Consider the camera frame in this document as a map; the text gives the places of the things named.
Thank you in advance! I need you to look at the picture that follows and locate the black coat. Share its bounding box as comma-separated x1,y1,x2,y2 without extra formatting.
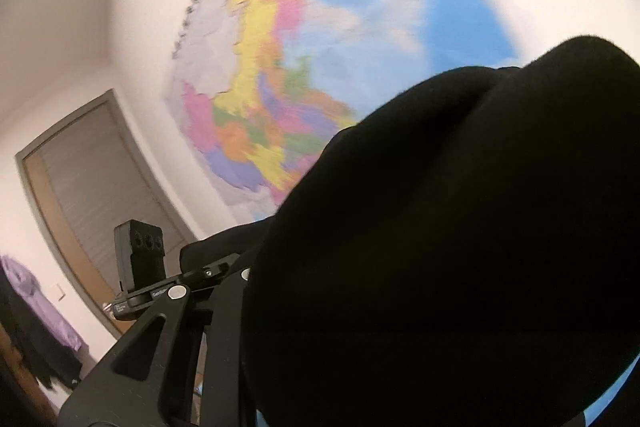
180,37,639,426

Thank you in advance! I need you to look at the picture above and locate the grey door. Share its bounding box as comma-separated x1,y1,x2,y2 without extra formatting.
16,90,195,337

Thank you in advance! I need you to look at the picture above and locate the purple hanging garment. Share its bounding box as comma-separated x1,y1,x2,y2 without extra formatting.
0,255,91,390

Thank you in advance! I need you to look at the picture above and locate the blue floral bed sheet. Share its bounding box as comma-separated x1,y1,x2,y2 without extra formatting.
584,357,639,426

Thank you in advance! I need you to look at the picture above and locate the colourful wall map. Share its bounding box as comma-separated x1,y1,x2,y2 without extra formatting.
167,0,518,222

